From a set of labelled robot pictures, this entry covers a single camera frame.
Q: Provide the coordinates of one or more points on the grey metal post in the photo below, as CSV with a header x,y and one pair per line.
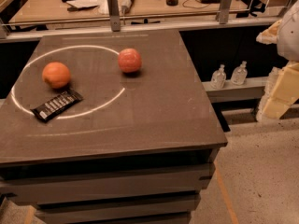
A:
x,y
224,11
114,15

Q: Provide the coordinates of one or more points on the left clear plastic bottle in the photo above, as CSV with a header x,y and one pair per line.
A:
x,y
218,78

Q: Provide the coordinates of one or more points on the black candy bar wrapper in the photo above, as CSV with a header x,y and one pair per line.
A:
x,y
56,105

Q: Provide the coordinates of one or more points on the white paper sheet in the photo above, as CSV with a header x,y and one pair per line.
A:
x,y
84,3

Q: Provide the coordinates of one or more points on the grey metal post right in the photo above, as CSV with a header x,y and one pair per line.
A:
x,y
224,11

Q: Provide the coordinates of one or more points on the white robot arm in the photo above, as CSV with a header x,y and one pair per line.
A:
x,y
288,35

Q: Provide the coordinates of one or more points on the dark stacked table base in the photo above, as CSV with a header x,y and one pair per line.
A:
x,y
123,196

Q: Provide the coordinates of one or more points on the red apple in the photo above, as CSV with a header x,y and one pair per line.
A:
x,y
129,60

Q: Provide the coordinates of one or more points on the clear plastic bottle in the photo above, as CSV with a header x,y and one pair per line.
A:
x,y
218,78
240,73

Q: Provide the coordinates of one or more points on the orange fruit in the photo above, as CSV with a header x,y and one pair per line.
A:
x,y
57,75

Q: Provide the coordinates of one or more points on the grey handheld tool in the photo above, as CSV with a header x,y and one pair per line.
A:
x,y
126,6

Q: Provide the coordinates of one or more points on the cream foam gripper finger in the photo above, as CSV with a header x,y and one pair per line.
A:
x,y
269,35
281,91

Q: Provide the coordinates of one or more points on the grey metal post left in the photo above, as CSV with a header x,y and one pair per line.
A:
x,y
114,15

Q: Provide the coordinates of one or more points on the right clear plastic bottle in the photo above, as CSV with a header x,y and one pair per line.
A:
x,y
240,73

